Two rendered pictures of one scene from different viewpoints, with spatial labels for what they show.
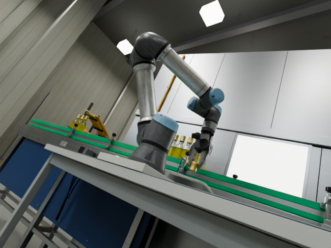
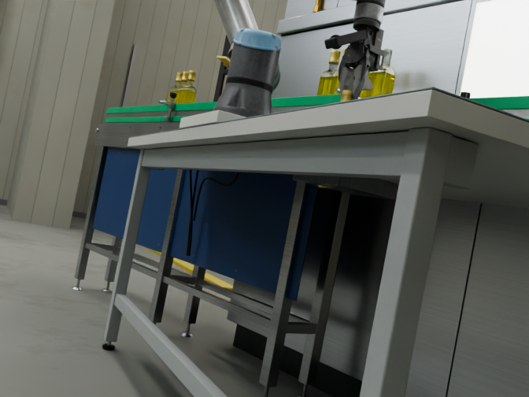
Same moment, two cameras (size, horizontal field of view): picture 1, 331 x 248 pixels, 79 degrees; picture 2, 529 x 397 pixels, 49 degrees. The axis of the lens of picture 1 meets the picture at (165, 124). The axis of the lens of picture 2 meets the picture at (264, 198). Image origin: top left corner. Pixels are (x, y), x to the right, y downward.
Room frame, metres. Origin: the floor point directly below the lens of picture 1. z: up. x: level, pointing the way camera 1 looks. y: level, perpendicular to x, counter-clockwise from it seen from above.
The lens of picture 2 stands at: (-0.55, -0.50, 0.57)
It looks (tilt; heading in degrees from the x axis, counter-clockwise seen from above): 1 degrees up; 17
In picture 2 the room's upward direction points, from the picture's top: 11 degrees clockwise
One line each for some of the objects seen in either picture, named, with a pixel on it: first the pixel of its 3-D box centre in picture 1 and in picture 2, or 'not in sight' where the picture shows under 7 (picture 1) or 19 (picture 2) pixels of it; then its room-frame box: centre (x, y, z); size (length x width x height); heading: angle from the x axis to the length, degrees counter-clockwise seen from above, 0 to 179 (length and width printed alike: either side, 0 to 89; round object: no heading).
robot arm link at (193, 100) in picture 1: (199, 105); not in sight; (0.92, -0.13, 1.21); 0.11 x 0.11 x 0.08; 14
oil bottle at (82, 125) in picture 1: (80, 128); (186, 100); (1.90, 0.72, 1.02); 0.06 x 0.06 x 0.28; 56
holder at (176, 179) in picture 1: (191, 194); not in sight; (1.00, -0.25, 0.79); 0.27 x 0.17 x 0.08; 146
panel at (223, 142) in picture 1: (227, 154); (459, 56); (1.26, -0.46, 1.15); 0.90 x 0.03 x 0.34; 56
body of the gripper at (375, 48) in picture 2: (204, 141); (364, 46); (0.97, -0.23, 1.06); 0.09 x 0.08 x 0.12; 144
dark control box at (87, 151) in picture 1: (85, 154); not in sight; (1.47, 0.43, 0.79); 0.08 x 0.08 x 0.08; 56
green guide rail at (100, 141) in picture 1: (84, 137); (191, 112); (1.63, 0.55, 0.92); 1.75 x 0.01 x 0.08; 56
